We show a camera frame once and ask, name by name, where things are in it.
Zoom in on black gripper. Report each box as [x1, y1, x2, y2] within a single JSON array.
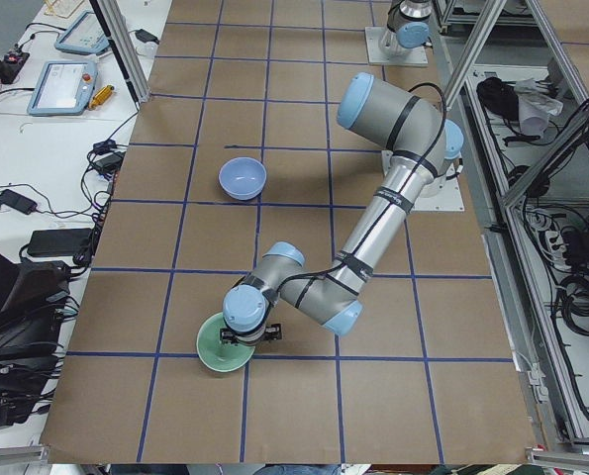
[[222, 324, 280, 345]]

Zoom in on green bowl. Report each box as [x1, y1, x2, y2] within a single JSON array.
[[196, 313, 255, 373]]

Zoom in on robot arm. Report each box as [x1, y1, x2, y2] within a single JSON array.
[[215, 72, 464, 346], [378, 0, 433, 57]]

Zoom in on blue bowl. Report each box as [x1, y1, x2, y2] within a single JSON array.
[[219, 156, 267, 201]]

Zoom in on black power adapter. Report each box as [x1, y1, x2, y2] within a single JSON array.
[[91, 151, 125, 174]]

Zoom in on black laptop power brick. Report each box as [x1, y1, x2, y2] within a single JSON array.
[[27, 228, 92, 257]]

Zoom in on black laptop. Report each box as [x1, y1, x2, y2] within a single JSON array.
[[0, 254, 70, 361]]

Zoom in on brass cylinder tool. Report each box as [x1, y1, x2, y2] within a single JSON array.
[[88, 84, 115, 110]]

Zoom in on black smartphone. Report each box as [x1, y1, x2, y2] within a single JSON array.
[[0, 189, 38, 215]]

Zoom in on near teach pendant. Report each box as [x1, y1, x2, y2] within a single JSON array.
[[27, 60, 98, 117]]

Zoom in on teach pendant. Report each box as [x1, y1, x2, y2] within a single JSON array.
[[54, 10, 110, 55], [27, 60, 98, 117]]

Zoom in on far teach pendant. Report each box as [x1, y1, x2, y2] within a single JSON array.
[[54, 10, 110, 55]]

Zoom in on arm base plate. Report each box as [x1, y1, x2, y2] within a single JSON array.
[[413, 159, 465, 213], [364, 27, 428, 67]]

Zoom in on aluminium frame post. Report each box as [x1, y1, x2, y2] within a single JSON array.
[[89, 0, 150, 104]]

